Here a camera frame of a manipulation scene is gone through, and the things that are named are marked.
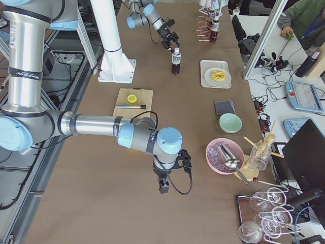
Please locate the white plate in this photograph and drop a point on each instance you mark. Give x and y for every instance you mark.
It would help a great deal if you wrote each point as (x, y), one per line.
(210, 81)

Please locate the glass mug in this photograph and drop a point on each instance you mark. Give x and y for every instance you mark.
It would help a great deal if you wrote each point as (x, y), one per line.
(259, 156)

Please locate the white wire cup rack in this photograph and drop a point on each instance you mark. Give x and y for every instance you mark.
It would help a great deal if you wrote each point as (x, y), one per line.
(215, 5)

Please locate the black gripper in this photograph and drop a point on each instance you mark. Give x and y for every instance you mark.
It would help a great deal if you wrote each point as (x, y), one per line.
(160, 174)
(165, 33)

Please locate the metal ice scoop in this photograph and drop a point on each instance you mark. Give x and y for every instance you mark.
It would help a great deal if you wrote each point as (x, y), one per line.
(230, 161)

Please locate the tea bottle in rack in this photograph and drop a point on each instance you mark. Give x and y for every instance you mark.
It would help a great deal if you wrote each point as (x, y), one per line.
(214, 30)

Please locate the person green jacket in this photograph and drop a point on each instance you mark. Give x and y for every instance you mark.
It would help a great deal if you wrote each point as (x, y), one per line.
(306, 18)

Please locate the wine glass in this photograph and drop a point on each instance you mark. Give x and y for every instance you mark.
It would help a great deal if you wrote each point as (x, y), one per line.
(276, 196)
(274, 221)
(250, 232)
(260, 202)

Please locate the half lemon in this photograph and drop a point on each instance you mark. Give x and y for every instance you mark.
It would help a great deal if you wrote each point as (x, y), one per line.
(132, 99)

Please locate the green bowl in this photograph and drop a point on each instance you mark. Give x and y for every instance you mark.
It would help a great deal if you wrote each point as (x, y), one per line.
(230, 123)

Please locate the tea bottle white cap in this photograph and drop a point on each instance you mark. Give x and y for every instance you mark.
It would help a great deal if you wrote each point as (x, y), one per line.
(176, 61)

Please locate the wooden mug tree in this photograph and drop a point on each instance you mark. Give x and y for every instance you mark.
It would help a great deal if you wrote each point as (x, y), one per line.
(249, 172)

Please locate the grey folded cloth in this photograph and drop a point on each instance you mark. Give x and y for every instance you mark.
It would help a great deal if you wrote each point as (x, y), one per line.
(224, 107)

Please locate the wooden cutting board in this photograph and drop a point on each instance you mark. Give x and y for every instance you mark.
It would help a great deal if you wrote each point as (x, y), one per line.
(144, 97)

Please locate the glazed donut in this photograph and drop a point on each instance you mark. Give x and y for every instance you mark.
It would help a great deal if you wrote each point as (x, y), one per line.
(218, 75)

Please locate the black monitor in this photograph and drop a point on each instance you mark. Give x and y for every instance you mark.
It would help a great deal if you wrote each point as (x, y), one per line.
(304, 155)

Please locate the copper wire bottle rack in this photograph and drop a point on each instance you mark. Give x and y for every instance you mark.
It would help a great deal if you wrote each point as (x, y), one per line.
(203, 28)

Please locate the black camera stand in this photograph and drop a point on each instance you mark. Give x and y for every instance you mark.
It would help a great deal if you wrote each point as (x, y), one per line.
(246, 43)

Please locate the blue teach pendant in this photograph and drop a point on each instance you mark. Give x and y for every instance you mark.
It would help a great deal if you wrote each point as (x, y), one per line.
(292, 125)
(303, 96)

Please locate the cream serving tray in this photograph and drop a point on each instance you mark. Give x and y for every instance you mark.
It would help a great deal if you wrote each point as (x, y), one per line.
(207, 67)

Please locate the aluminium frame post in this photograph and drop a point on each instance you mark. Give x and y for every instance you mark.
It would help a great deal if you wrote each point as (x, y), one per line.
(268, 28)

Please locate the black water bottle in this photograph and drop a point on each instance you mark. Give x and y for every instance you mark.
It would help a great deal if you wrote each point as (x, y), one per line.
(308, 63)

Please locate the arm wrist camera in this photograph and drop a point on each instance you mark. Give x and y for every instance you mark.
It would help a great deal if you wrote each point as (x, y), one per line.
(183, 161)

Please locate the pink bowl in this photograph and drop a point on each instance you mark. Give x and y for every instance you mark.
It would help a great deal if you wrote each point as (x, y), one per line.
(213, 156)

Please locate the person hand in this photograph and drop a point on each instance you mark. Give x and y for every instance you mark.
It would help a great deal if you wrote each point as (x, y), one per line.
(286, 31)

